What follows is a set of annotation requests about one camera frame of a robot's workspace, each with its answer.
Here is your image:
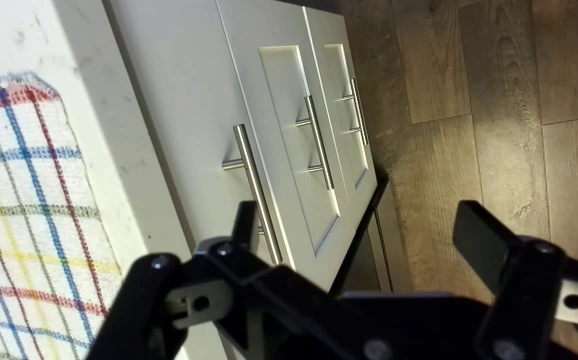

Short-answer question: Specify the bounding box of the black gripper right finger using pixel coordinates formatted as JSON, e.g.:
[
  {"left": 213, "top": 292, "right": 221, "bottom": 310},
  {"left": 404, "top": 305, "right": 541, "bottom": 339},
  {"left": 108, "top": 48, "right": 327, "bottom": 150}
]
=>
[{"left": 453, "top": 198, "right": 578, "bottom": 360}]

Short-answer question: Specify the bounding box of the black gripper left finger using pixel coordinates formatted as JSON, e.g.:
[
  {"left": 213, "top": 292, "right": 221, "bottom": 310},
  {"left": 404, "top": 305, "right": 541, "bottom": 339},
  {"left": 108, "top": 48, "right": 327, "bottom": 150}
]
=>
[{"left": 86, "top": 198, "right": 371, "bottom": 360}]

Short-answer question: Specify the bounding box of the plain white drawer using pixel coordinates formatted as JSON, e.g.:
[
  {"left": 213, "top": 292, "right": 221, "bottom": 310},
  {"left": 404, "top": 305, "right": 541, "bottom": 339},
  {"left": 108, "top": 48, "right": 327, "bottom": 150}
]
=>
[{"left": 105, "top": 0, "right": 298, "bottom": 297}]

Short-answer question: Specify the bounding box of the white panelled drawer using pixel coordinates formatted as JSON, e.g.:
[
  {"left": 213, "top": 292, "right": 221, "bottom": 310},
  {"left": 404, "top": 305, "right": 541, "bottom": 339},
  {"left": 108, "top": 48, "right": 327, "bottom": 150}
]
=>
[
  {"left": 215, "top": 0, "right": 346, "bottom": 292},
  {"left": 301, "top": 6, "right": 381, "bottom": 223}
]

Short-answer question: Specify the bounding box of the checked white kitchen towel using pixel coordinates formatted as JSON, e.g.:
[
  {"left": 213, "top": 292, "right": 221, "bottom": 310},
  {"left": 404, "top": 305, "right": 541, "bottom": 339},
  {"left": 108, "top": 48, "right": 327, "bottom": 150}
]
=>
[{"left": 0, "top": 70, "right": 124, "bottom": 360}]

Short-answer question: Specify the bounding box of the long steel drawer handle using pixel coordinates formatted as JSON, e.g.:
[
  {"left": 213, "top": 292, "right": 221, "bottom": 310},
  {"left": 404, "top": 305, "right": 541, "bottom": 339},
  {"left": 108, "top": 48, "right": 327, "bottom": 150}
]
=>
[{"left": 221, "top": 122, "right": 286, "bottom": 269}]

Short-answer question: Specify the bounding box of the short steel drawer handle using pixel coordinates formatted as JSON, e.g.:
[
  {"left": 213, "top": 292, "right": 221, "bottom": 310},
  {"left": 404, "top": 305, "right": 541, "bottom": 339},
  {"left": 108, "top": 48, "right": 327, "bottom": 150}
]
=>
[
  {"left": 294, "top": 92, "right": 338, "bottom": 195},
  {"left": 334, "top": 78, "right": 373, "bottom": 149}
]

